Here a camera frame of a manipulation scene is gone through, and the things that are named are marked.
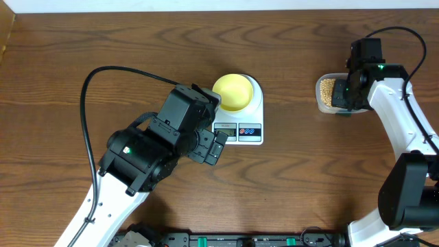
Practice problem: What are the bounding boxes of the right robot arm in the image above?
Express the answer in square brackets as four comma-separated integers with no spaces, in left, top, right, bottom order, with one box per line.
[331,38,438,246]

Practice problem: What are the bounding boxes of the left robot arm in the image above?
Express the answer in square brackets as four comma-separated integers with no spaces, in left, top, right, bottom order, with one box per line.
[56,85,227,246]

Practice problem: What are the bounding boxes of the white digital kitchen scale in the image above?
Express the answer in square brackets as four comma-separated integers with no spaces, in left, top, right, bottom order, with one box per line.
[211,74,264,145]

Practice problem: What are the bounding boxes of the yellow plastic bowl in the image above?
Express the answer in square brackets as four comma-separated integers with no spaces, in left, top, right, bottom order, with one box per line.
[213,74,253,112]

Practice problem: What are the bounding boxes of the pile of soybeans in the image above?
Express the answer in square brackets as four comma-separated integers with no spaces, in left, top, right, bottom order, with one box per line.
[320,79,335,106]

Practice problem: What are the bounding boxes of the clear plastic bean container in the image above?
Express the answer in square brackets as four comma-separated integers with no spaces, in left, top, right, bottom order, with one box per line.
[316,73,366,114]

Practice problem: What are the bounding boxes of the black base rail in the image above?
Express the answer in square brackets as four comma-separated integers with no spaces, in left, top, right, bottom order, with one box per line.
[108,223,348,247]

